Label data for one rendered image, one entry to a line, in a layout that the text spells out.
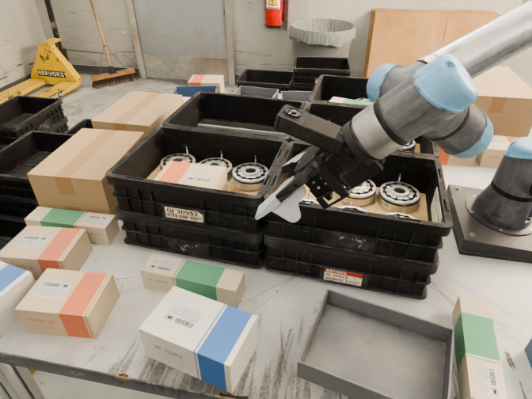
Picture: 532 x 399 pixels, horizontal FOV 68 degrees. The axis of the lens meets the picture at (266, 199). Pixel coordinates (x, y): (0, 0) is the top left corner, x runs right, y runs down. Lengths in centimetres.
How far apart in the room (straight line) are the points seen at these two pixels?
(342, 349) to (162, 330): 37
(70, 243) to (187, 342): 45
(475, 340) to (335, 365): 28
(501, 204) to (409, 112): 72
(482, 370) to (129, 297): 76
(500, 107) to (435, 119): 120
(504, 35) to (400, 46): 315
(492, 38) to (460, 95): 28
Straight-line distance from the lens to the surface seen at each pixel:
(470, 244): 118
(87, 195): 122
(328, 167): 62
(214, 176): 101
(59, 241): 113
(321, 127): 61
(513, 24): 85
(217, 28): 429
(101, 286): 97
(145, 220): 106
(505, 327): 106
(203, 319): 83
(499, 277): 118
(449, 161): 159
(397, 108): 56
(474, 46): 80
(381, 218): 86
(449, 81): 54
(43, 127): 251
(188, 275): 96
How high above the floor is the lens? 144
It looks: 35 degrees down
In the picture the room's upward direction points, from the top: straight up
